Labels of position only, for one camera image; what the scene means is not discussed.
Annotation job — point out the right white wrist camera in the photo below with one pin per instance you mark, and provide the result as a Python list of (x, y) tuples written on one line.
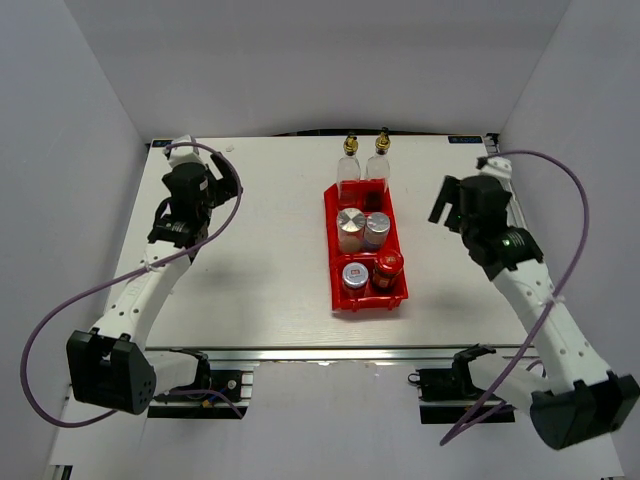
[(495, 166)]

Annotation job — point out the red lid dark jar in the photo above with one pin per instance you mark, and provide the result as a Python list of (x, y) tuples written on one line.
[(388, 265)]

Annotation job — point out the white lid spice jar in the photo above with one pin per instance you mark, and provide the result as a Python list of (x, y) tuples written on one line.
[(354, 279)]

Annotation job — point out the clear glass cruet bottle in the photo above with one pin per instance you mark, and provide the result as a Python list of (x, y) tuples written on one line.
[(348, 172)]

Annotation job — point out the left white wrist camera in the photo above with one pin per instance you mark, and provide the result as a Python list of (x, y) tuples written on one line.
[(183, 151)]

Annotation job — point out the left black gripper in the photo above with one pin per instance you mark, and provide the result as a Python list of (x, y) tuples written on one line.
[(221, 194)]

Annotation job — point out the steel lid white powder jar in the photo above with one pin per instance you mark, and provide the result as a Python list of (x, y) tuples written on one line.
[(350, 223)]

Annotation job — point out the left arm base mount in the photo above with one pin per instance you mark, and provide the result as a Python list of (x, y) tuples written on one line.
[(215, 393)]

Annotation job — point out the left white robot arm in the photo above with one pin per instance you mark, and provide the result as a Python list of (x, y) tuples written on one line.
[(109, 365)]

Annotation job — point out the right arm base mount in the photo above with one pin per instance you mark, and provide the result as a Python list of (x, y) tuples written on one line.
[(446, 393)]

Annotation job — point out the blue label white shaker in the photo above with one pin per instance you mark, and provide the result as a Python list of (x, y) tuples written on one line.
[(376, 231)]

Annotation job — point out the right blue table sticker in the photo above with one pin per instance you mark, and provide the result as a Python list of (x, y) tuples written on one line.
[(465, 139)]

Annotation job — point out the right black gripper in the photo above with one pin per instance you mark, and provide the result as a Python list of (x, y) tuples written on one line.
[(449, 194)]

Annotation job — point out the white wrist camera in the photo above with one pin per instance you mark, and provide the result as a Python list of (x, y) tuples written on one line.
[(183, 151), (495, 166)]

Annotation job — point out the dark sauce cruet bottle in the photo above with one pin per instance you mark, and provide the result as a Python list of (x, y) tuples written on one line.
[(377, 172)]

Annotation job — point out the red plastic divided bin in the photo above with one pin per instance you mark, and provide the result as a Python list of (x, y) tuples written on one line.
[(373, 297)]

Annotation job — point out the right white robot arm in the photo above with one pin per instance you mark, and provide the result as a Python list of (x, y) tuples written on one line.
[(580, 397)]

